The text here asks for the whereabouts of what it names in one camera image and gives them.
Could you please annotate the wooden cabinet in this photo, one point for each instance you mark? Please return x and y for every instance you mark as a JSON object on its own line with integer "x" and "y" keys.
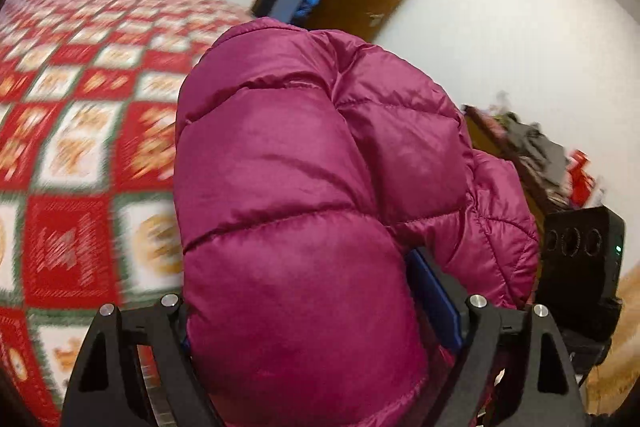
{"x": 505, "y": 147}

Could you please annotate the dark clothes pile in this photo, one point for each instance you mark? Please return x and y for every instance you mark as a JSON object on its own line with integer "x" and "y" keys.
{"x": 537, "y": 147}

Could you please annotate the magenta puffer jacket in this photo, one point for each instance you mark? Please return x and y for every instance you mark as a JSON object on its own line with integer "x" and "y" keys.
{"x": 300, "y": 187}

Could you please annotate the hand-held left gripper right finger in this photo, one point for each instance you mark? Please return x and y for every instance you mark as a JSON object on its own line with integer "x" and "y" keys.
{"x": 436, "y": 304}

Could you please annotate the red teddy bear printed bedspread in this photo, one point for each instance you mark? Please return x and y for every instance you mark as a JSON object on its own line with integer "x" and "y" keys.
{"x": 75, "y": 147}

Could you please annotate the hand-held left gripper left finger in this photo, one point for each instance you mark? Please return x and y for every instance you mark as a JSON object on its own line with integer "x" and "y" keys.
{"x": 150, "y": 328}

